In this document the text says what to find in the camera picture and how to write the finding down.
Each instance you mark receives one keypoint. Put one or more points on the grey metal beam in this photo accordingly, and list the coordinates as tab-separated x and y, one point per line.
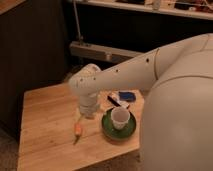
101	53

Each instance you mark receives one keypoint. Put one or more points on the blue sponge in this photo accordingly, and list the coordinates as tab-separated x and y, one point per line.
127	96

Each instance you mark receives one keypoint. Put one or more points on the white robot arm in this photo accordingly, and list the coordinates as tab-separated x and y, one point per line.
176	132

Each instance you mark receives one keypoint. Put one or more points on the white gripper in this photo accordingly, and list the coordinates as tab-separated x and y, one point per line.
88	105

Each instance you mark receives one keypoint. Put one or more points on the white ceramic cup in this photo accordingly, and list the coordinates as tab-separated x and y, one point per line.
120	117

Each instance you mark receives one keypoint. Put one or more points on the green plate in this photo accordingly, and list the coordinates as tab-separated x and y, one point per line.
116	134

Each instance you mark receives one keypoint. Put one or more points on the orange carrot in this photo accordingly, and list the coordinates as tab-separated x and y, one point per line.
78	129

